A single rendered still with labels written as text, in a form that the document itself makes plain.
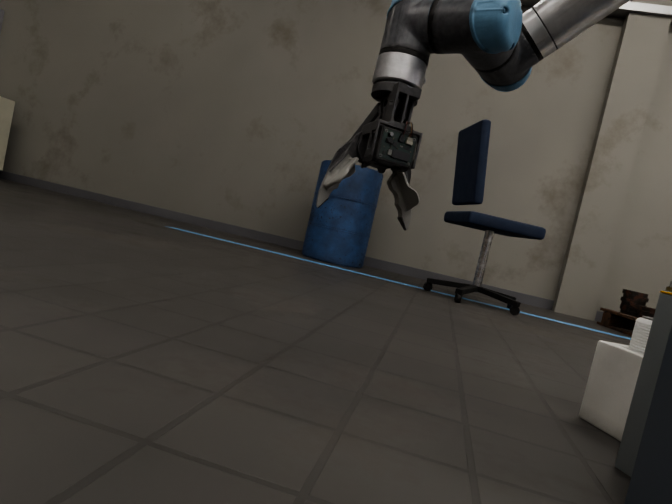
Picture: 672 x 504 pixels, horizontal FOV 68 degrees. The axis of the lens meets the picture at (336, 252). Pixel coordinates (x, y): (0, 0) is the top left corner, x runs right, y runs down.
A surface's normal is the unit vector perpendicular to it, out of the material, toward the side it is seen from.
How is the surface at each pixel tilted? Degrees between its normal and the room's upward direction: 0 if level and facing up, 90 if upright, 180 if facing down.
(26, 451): 0
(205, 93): 90
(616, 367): 90
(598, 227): 90
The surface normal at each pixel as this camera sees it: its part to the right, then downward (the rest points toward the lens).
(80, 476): 0.22, -0.97
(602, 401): -0.94, -0.20
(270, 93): -0.21, 0.01
